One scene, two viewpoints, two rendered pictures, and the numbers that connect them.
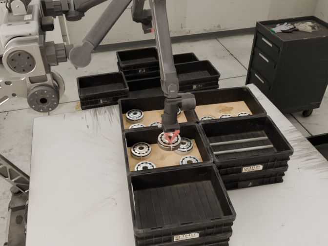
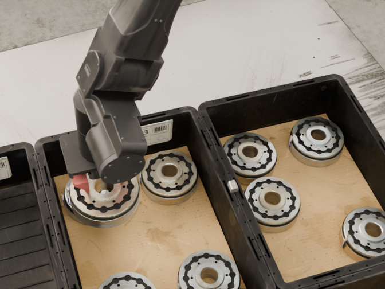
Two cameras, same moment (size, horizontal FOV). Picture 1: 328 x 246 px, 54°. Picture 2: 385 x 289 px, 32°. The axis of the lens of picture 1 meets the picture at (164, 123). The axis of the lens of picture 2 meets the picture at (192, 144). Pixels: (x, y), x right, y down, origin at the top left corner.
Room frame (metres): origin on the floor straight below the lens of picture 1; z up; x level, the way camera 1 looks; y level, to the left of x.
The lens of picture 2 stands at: (1.09, -0.60, 1.87)
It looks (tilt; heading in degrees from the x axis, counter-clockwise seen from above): 52 degrees down; 78
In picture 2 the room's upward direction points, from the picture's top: 5 degrees clockwise
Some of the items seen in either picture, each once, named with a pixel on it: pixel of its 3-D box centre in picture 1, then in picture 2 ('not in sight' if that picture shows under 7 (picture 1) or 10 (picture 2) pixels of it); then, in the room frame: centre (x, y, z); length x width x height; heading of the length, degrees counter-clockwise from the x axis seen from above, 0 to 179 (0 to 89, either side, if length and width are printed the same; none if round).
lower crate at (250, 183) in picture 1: (238, 160); not in sight; (1.22, -0.40, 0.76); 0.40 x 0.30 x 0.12; 100
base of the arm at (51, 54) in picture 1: (53, 53); not in sight; (1.08, 0.40, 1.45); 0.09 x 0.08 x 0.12; 16
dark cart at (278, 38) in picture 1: (287, 72); not in sight; (2.72, -1.19, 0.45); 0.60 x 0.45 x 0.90; 106
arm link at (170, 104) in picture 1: (172, 105); (98, 113); (1.09, -0.04, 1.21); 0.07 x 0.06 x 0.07; 105
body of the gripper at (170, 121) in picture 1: (170, 117); (99, 138); (1.09, -0.03, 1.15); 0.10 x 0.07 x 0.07; 10
